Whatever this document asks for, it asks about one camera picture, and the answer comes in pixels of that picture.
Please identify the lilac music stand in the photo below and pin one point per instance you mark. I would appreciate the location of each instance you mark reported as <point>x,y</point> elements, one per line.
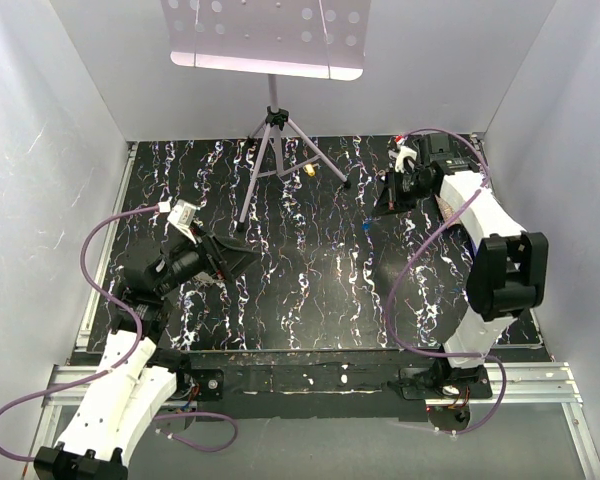
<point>310,39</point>

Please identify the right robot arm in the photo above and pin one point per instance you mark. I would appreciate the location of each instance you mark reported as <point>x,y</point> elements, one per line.
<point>508,273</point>

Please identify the aluminium frame rail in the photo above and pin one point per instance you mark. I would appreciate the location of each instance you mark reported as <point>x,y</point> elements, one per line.
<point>51,414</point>

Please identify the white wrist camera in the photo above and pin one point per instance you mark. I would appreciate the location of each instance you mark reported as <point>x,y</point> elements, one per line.
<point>405,159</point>
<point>181,218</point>

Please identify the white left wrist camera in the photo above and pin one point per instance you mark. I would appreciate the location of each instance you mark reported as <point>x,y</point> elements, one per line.
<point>181,218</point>

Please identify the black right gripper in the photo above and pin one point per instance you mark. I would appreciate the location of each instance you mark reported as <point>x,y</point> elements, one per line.
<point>389,202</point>

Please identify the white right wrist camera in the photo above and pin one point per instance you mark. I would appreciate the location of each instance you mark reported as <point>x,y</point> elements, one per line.
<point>405,159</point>

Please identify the sprinkles filled tube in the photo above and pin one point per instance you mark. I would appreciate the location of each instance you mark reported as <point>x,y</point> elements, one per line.
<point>447,212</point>

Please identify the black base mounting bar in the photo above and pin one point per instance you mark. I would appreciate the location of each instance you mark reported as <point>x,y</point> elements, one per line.
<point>306,384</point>

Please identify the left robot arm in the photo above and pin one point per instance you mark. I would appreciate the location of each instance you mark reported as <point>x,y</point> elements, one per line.
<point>134,376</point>

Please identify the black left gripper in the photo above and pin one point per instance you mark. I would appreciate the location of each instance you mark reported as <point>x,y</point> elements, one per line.
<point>226,256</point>

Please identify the yellow key tag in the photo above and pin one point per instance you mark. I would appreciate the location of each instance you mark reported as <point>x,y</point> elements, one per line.
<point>310,170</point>

